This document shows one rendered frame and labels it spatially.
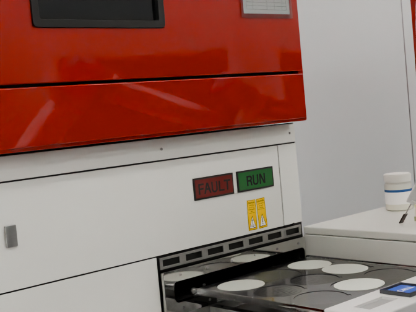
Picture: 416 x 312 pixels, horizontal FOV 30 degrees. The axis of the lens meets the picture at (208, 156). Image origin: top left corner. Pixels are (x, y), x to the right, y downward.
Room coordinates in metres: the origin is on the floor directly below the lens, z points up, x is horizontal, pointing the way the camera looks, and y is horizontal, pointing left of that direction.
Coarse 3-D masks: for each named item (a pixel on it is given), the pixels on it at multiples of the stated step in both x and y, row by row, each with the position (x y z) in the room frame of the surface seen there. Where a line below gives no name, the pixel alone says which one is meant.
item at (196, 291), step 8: (192, 288) 1.60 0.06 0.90; (200, 288) 1.58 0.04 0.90; (208, 296) 1.56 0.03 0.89; (216, 296) 1.54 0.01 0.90; (224, 296) 1.52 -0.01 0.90; (232, 296) 1.50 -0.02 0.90; (240, 296) 1.49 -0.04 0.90; (256, 304) 1.45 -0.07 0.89; (264, 304) 1.44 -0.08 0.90; (272, 304) 1.42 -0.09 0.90; (280, 304) 1.41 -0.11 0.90; (288, 304) 1.40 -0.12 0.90
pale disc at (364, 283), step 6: (342, 282) 1.54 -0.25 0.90; (348, 282) 1.53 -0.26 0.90; (354, 282) 1.53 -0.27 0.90; (360, 282) 1.52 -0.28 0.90; (366, 282) 1.51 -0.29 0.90; (372, 282) 1.51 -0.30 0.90; (378, 282) 1.50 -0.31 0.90; (384, 282) 1.50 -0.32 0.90; (342, 288) 1.49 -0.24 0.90; (348, 288) 1.48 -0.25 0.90; (354, 288) 1.48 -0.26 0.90; (360, 288) 1.47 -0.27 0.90; (366, 288) 1.47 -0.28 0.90; (372, 288) 1.46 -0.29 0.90
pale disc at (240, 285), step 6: (228, 282) 1.63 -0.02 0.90; (234, 282) 1.63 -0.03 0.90; (240, 282) 1.62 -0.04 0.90; (246, 282) 1.62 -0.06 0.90; (252, 282) 1.61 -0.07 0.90; (258, 282) 1.61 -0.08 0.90; (222, 288) 1.58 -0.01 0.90; (228, 288) 1.57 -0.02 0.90; (234, 288) 1.57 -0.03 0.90; (240, 288) 1.57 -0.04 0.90; (246, 288) 1.56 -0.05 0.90; (252, 288) 1.56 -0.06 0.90
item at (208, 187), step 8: (224, 176) 1.73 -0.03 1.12; (200, 184) 1.68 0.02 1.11; (208, 184) 1.69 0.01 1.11; (216, 184) 1.71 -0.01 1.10; (224, 184) 1.73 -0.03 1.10; (232, 184) 1.74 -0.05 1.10; (200, 192) 1.68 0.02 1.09; (208, 192) 1.69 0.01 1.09; (216, 192) 1.71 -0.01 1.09; (224, 192) 1.72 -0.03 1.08
